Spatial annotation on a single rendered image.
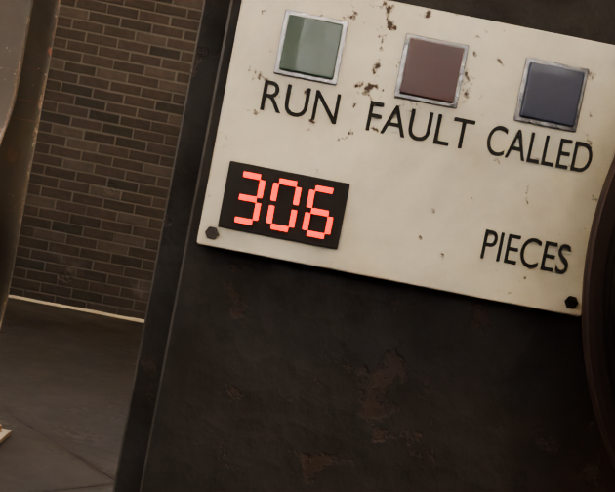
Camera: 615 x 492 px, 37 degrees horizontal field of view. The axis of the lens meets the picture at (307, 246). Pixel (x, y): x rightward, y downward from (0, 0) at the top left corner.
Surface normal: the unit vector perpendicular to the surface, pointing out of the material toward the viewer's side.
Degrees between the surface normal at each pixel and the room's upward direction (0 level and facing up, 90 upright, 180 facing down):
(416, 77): 90
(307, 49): 90
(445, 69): 90
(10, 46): 90
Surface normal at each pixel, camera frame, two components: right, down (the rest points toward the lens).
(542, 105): 0.01, 0.06
